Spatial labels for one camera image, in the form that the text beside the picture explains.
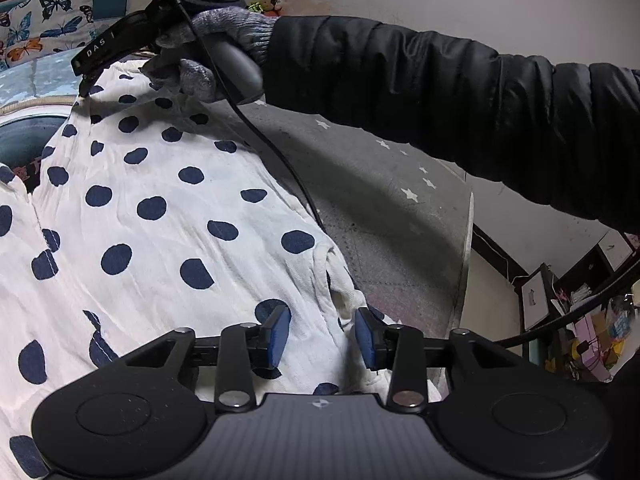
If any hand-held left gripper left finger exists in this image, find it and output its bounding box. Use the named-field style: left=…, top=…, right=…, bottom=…
left=120, top=305, right=292, bottom=411

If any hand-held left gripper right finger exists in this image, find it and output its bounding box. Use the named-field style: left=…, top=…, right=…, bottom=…
left=353, top=307, right=521, bottom=408

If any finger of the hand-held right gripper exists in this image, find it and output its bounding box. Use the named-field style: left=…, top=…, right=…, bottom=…
left=77, top=57, right=127, bottom=100

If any white navy polka dot garment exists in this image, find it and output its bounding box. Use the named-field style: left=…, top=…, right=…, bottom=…
left=0, top=57, right=443, bottom=480

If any person's right forearm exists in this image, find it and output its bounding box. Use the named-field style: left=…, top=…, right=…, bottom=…
left=262, top=14, right=640, bottom=233

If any person's right hand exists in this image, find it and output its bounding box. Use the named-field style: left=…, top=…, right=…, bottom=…
left=140, top=9, right=280, bottom=106

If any striped light blue blanket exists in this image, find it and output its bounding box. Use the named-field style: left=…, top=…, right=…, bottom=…
left=0, top=50, right=88, bottom=111

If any butterfly print pillow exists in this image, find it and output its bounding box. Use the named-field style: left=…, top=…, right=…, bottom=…
left=0, top=0, right=96, bottom=72

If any blue bed border cushion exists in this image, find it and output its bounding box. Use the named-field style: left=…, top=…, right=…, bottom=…
left=92, top=0, right=151, bottom=23

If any grey star print mat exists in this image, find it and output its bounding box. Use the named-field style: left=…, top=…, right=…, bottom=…
left=210, top=95, right=476, bottom=341

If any white storage box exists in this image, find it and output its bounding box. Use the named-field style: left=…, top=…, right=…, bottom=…
left=521, top=272, right=551, bottom=328
left=597, top=232, right=637, bottom=271

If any pile of colourful toys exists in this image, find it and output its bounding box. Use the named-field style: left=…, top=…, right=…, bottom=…
left=547, top=287, right=638, bottom=383

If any dark wooden shelf unit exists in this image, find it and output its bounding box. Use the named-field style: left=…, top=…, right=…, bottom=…
left=472, top=225, right=640, bottom=376

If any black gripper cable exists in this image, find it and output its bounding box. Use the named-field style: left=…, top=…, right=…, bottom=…
left=492, top=267, right=640, bottom=348
left=165, top=0, right=326, bottom=233

